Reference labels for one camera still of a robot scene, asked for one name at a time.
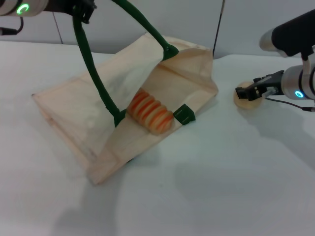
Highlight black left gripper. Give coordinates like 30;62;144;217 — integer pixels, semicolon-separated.
43;0;98;24

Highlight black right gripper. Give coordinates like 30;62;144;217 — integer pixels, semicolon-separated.
235;70;284;101

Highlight round pale pastry bun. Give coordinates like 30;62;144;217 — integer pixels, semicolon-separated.
233;80;264;110

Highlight cream tote bag green handles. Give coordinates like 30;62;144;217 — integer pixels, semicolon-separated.
31;0;220;186

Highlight orange striped long bread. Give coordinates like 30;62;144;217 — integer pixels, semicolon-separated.
126;89;174;135

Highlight right arm cable with connector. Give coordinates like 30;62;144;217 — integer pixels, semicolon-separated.
264;86;315;113

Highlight right wrist camera housing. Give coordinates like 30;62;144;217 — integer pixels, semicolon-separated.
259;8;315;59

